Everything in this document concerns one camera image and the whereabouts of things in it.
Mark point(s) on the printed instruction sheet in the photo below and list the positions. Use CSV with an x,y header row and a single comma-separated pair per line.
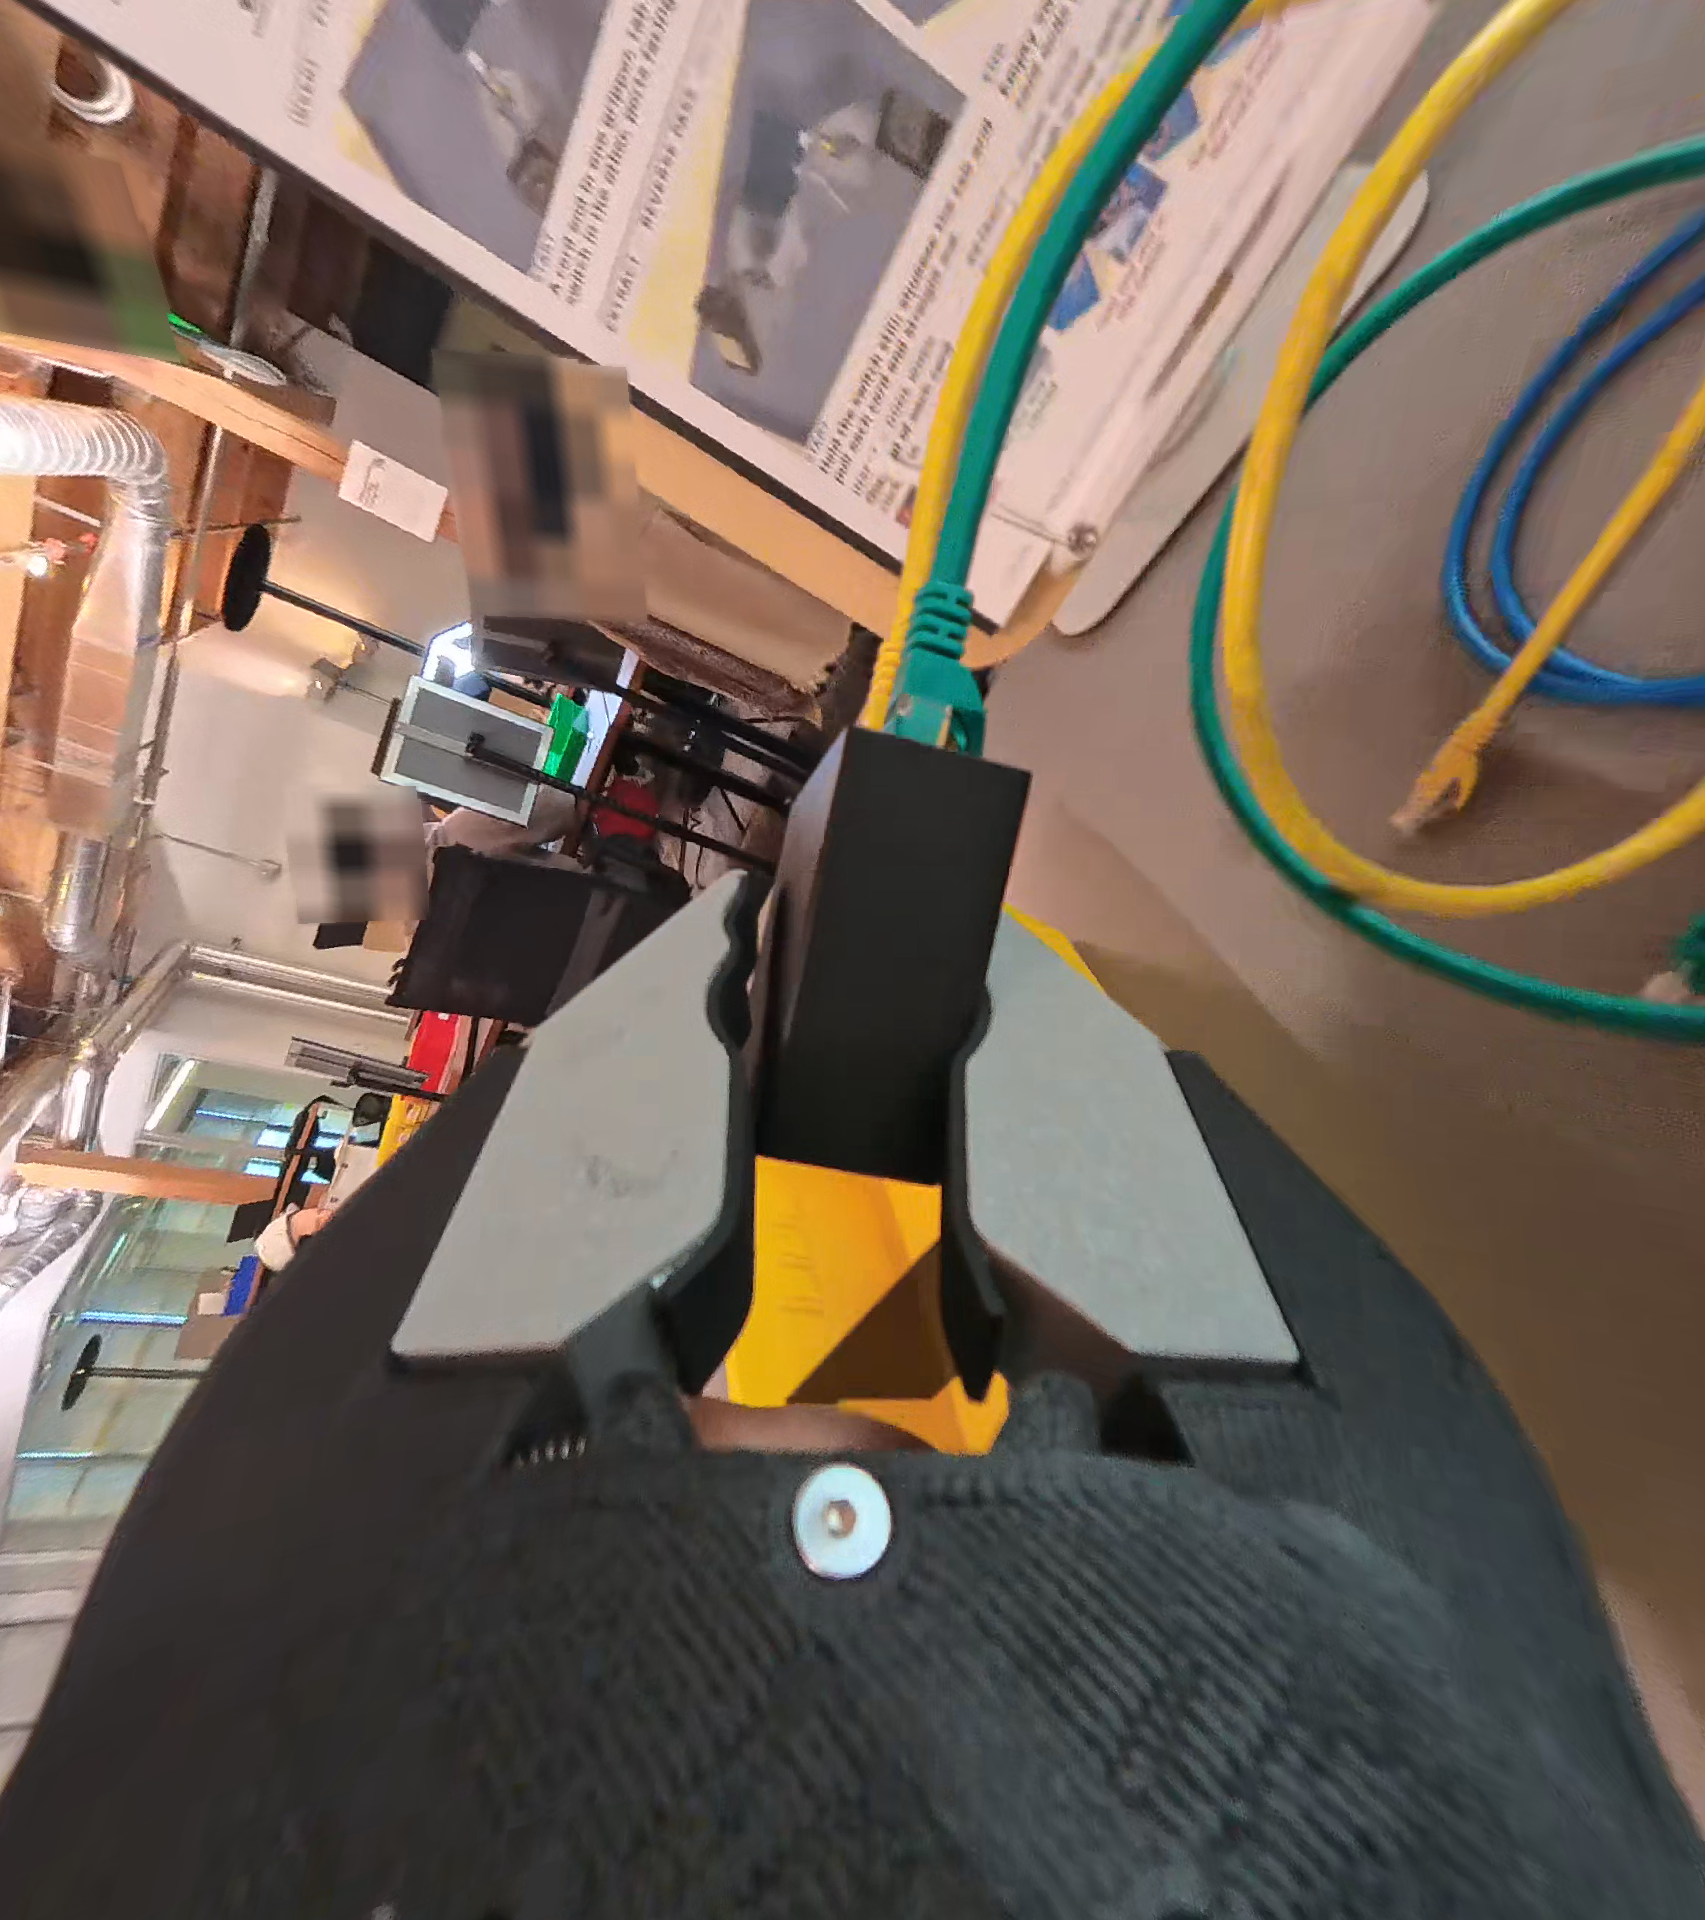
x,y
792,229

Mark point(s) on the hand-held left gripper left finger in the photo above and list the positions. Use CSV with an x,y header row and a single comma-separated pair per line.
x,y
593,1189

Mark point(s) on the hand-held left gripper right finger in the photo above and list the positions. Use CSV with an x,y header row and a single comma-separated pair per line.
x,y
1111,1189

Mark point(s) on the yellow plastic bin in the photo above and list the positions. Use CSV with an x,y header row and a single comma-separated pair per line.
x,y
821,1277

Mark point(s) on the white display stand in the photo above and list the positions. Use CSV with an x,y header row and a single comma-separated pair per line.
x,y
1239,451

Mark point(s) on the black network switch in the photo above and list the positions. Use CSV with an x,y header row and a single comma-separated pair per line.
x,y
884,960

